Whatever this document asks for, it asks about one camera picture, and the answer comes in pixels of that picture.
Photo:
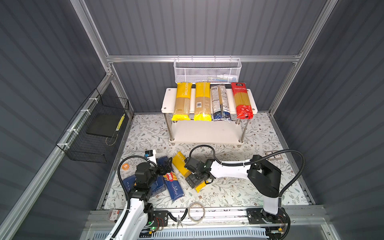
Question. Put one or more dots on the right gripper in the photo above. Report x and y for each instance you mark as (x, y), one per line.
(194, 181)

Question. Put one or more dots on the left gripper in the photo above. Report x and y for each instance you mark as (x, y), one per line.
(166, 167)

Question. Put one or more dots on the yellow Pastatime bag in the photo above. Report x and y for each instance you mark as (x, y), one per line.
(182, 102)
(203, 102)
(179, 163)

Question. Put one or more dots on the clear blue spaghetti bag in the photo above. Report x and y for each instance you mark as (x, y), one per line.
(220, 104)

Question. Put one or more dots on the red spaghetti bag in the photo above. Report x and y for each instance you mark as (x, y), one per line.
(242, 101)

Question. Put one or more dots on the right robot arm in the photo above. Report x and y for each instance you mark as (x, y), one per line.
(264, 176)

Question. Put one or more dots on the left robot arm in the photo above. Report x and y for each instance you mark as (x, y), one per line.
(138, 216)

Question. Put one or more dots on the blue Barilla pasta box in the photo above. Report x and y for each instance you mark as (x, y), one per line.
(157, 187)

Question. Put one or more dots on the floral table mat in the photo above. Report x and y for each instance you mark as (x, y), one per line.
(150, 132)

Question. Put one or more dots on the blue Barilla spaghetti box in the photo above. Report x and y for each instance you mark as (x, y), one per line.
(173, 185)

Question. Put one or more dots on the orange tape roll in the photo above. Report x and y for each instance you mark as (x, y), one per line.
(125, 167)

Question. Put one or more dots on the black pliers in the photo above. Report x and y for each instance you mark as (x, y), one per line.
(177, 218)

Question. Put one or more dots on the small framed card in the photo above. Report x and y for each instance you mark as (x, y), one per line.
(274, 155)

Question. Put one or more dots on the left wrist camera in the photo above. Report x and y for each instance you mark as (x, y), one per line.
(150, 155)

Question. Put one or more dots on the black wire side basket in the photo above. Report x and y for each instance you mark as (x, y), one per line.
(97, 131)

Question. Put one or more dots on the white wire wall basket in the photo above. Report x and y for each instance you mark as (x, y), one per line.
(210, 70)

